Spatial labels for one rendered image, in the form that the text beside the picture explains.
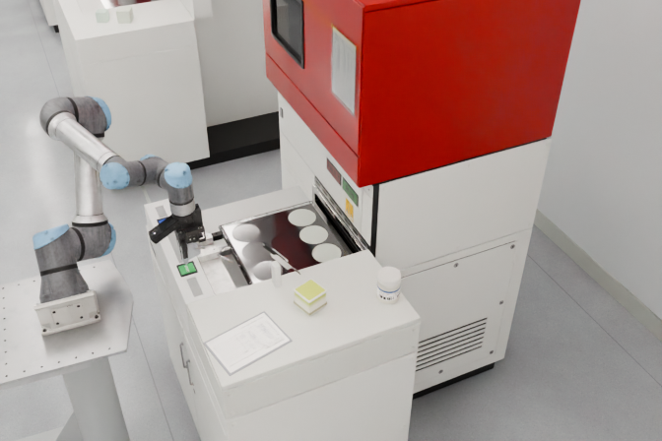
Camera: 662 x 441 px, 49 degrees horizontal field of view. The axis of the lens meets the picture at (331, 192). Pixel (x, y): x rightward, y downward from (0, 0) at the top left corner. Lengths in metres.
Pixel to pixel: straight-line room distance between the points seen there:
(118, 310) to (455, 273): 1.20
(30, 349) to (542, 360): 2.16
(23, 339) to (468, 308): 1.61
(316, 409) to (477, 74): 1.12
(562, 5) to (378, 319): 1.10
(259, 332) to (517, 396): 1.50
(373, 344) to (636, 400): 1.59
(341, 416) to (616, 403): 1.45
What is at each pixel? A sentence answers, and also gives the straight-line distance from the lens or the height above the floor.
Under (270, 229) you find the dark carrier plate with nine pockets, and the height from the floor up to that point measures 0.90.
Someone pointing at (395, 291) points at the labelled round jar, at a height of 1.02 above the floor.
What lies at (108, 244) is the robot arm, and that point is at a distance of 2.57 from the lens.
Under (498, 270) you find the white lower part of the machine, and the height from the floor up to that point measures 0.65.
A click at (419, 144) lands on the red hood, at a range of 2.29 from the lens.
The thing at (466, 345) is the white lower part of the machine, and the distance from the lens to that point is 3.12.
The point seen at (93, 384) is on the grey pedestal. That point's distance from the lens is 2.71.
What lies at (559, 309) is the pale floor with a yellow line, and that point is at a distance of 3.76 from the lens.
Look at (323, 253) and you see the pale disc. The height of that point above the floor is 0.90.
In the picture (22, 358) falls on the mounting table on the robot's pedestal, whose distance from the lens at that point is 2.48.
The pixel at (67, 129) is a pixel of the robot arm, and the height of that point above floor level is 1.40.
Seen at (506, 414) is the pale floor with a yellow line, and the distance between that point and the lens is 3.28.
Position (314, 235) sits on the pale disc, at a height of 0.90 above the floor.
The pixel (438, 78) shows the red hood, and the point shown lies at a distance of 2.20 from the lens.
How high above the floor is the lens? 2.56
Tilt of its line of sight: 37 degrees down
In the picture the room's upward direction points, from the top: straight up
